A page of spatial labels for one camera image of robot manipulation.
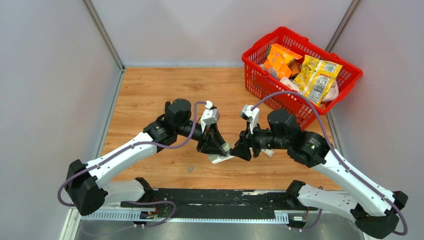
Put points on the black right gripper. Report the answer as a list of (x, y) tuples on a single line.
[(241, 148)]

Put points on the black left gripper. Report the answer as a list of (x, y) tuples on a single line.
[(213, 145)]

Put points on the grey white stapler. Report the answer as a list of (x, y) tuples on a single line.
[(216, 158)]

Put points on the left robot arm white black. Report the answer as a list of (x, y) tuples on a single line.
[(88, 184)]

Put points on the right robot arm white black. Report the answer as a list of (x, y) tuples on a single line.
[(372, 208)]

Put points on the red plastic shopping basket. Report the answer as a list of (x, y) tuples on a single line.
[(259, 82)]

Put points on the white bread package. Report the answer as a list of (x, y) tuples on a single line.
[(290, 87)]

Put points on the orange carton box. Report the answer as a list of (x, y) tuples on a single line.
[(278, 61)]

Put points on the yellow crisps bag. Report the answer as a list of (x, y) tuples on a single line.
[(321, 81)]

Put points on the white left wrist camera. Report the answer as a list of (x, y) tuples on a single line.
[(210, 115)]

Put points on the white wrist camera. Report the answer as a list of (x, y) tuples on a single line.
[(251, 115), (210, 115)]

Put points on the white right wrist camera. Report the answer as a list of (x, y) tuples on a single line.
[(251, 115)]

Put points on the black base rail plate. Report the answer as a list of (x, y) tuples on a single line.
[(222, 203)]

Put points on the aluminium slotted rail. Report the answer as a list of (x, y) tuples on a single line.
[(147, 212)]

